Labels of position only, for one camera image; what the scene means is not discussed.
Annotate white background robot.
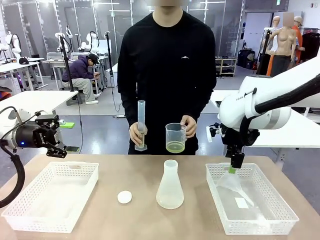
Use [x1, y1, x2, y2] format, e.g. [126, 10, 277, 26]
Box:
[86, 31, 101, 55]
[4, 31, 22, 60]

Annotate wooden shoe rack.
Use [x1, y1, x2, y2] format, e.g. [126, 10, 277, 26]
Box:
[214, 56, 238, 78]

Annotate white round flask cap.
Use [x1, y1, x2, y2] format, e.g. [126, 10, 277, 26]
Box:
[117, 190, 133, 205]

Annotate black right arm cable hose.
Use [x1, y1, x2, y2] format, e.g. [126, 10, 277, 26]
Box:
[239, 73, 320, 151]

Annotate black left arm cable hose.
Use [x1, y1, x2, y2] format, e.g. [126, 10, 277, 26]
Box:
[0, 139, 26, 209]

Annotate black slim stand pole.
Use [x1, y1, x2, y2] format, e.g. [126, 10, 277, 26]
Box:
[104, 31, 115, 76]

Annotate seated person purple hoodie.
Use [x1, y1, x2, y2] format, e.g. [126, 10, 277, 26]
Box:
[61, 53, 101, 105]

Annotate black camera tripod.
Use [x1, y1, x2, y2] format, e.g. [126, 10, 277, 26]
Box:
[254, 29, 272, 76]

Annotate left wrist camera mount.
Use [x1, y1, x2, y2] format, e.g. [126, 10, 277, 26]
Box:
[8, 108, 38, 125]

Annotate black hanging garment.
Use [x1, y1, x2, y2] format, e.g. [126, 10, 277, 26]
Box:
[299, 31, 320, 63]

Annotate white mannequin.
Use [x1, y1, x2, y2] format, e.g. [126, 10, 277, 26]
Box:
[259, 16, 281, 76]

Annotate clear plastic measuring beaker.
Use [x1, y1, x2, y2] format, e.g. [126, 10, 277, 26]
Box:
[165, 122, 187, 153]

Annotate translucent plastic conical flask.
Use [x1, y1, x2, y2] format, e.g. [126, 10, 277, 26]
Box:
[155, 159, 185, 210]

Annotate person in black sweater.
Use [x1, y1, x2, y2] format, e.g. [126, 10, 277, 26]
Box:
[116, 0, 218, 155]

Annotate person's right forearm black sleeve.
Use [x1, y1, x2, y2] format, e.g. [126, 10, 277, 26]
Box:
[117, 92, 138, 128]

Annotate white background desk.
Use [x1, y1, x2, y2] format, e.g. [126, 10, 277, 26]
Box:
[0, 57, 45, 91]

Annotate beige bare mannequin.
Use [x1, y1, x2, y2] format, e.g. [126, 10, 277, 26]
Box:
[268, 12, 298, 77]

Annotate orange-clad figure tan hat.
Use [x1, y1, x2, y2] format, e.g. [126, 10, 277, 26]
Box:
[291, 15, 306, 63]

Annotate person's left hand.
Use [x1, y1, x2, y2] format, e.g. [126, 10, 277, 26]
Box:
[180, 115, 198, 139]

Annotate clear plastic funnel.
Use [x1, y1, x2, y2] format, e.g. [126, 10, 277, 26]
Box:
[216, 171, 256, 208]

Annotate white perforated plastic basket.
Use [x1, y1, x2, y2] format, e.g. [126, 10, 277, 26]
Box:
[205, 162, 300, 236]
[1, 161, 100, 234]

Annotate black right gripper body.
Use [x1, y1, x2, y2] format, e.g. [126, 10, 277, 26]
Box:
[219, 123, 261, 157]

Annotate white paper label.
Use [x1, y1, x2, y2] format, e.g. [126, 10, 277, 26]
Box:
[234, 197, 248, 209]

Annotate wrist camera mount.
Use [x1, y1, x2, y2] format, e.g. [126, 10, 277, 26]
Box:
[206, 122, 225, 143]
[8, 108, 38, 125]

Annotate clear plastic graduated cylinder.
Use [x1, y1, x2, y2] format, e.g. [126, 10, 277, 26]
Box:
[134, 99, 148, 152]

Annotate dark luggage bags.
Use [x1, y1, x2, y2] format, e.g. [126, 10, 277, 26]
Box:
[237, 48, 256, 70]

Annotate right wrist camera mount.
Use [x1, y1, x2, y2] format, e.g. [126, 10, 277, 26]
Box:
[206, 122, 225, 143]

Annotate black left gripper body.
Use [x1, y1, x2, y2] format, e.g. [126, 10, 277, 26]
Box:
[13, 121, 51, 150]

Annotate black tripod pole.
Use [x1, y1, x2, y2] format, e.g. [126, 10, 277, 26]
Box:
[57, 34, 76, 92]

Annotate person's right hand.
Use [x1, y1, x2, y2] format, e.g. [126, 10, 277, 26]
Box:
[129, 121, 148, 146]

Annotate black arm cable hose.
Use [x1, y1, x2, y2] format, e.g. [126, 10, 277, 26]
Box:
[239, 73, 320, 151]
[0, 139, 26, 209]

